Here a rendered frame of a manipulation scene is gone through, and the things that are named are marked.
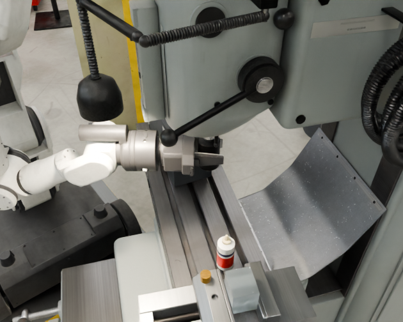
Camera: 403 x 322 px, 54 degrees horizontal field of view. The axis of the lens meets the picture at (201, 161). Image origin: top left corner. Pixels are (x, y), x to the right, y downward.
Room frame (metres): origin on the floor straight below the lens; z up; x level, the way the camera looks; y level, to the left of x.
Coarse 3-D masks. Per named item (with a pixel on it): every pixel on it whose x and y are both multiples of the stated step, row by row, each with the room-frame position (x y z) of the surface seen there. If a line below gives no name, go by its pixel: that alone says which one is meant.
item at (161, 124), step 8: (160, 120) 0.91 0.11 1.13; (152, 128) 0.99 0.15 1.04; (160, 128) 0.91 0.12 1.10; (200, 168) 0.86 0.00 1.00; (176, 176) 0.83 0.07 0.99; (184, 176) 0.84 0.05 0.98; (192, 176) 0.85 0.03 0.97; (200, 176) 0.86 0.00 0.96; (208, 176) 0.87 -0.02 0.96; (176, 184) 0.83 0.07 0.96
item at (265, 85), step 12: (252, 60) 0.56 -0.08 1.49; (264, 60) 0.55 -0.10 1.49; (240, 72) 0.56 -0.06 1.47; (252, 72) 0.54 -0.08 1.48; (264, 72) 0.54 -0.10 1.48; (276, 72) 0.55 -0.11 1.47; (240, 84) 0.55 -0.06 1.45; (252, 84) 0.54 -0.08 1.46; (264, 84) 0.54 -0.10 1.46; (276, 84) 0.55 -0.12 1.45; (240, 96) 0.53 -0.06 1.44; (252, 96) 0.54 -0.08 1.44; (264, 96) 0.54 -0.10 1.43; (216, 108) 0.53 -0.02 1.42; (192, 120) 0.52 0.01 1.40; (204, 120) 0.52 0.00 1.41; (168, 132) 0.50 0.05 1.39; (180, 132) 0.51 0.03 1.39; (168, 144) 0.49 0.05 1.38
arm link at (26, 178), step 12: (12, 156) 0.70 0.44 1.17; (24, 156) 0.72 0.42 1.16; (12, 168) 0.67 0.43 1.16; (24, 168) 0.67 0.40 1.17; (36, 168) 0.65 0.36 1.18; (48, 168) 0.64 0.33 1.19; (0, 180) 0.63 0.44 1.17; (12, 180) 0.64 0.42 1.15; (24, 180) 0.64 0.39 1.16; (36, 180) 0.63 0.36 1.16; (48, 180) 0.63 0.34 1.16; (60, 180) 0.63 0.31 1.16; (24, 192) 0.64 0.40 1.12; (36, 192) 0.64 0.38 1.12
